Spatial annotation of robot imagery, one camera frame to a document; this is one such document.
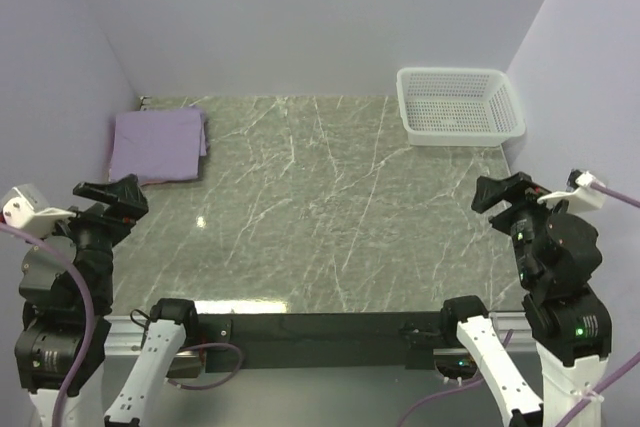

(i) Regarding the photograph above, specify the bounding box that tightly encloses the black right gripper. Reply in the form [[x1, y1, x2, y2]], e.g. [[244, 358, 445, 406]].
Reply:
[[470, 166, 580, 284]]

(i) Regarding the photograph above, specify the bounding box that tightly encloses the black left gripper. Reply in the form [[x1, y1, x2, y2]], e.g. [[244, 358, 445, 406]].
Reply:
[[27, 172, 148, 308]]

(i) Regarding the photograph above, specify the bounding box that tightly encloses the purple t shirt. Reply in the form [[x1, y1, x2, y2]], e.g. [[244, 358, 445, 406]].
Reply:
[[109, 106, 207, 183]]

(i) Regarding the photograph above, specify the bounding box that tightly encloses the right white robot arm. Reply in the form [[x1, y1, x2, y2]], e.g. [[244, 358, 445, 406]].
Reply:
[[438, 170, 612, 426]]

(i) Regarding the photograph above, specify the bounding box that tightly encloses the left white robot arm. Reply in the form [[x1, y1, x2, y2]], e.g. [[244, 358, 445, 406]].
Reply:
[[1, 174, 200, 426]]

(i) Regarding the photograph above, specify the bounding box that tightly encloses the folded pink t shirt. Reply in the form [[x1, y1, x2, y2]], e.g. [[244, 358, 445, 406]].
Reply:
[[140, 179, 173, 187]]

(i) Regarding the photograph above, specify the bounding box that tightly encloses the white perforated plastic basket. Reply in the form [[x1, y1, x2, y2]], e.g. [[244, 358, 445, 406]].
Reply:
[[396, 67, 526, 147]]

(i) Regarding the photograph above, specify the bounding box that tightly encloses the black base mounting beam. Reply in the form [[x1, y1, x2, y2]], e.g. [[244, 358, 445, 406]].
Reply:
[[185, 311, 464, 370]]

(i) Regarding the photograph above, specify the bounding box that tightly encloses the aluminium table edge rail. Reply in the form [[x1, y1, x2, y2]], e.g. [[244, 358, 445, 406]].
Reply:
[[137, 96, 151, 112]]

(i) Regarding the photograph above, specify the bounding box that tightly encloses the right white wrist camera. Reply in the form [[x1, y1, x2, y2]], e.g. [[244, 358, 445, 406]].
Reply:
[[537, 169, 605, 214]]

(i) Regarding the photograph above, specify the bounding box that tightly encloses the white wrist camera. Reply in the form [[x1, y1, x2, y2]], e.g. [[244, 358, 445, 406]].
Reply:
[[537, 169, 605, 214], [1, 184, 75, 239]]

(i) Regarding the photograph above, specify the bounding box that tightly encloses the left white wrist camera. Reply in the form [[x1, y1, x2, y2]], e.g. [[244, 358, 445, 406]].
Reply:
[[1, 184, 75, 239]]

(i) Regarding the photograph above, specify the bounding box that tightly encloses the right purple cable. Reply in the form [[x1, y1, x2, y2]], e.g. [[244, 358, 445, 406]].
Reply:
[[399, 181, 640, 427]]

